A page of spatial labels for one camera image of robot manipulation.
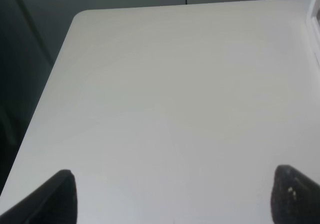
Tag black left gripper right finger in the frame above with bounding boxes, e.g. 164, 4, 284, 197
270, 165, 320, 223

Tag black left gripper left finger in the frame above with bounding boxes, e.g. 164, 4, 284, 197
0, 169, 78, 223

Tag white plastic drawer cabinet frame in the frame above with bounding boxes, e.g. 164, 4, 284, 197
305, 0, 320, 65

